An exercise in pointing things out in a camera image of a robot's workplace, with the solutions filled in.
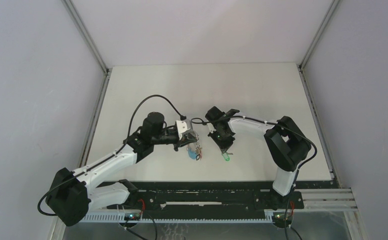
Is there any right aluminium frame post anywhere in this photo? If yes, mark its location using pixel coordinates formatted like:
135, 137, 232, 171
297, 0, 342, 184

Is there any left circuit board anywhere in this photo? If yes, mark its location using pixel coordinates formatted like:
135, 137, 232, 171
124, 212, 142, 222

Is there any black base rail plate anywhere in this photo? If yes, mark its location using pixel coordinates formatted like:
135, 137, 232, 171
122, 181, 305, 219

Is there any aluminium frame post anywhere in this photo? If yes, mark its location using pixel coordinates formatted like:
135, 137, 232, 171
62, 0, 110, 167
297, 0, 342, 184

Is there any black camera cable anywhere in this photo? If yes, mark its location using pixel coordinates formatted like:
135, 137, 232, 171
190, 115, 318, 173
37, 94, 187, 217

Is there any white slotted cable duct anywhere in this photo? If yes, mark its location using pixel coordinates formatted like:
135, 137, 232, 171
79, 211, 273, 224

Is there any green key tag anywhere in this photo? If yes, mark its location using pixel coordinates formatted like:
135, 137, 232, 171
222, 152, 231, 162

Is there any right circuit board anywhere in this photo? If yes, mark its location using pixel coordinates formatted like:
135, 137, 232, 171
272, 214, 292, 229

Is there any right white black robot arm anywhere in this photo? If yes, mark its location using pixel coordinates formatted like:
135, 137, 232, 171
205, 106, 315, 208

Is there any right black camera cable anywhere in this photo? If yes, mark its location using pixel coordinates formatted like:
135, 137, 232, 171
190, 115, 318, 173

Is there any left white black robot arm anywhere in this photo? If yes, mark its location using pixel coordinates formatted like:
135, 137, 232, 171
43, 112, 197, 227

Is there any circuit board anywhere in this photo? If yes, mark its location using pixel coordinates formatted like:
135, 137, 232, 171
272, 214, 292, 229
124, 212, 142, 222

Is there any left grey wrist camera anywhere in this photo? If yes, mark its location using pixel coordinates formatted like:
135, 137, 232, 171
175, 120, 193, 140

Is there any left aluminium frame post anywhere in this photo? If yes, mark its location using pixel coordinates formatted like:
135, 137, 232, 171
62, 0, 110, 167

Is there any large keyring with key tags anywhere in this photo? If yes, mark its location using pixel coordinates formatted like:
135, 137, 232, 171
186, 131, 203, 161

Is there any left black camera cable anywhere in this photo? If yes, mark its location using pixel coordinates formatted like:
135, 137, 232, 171
37, 94, 187, 217

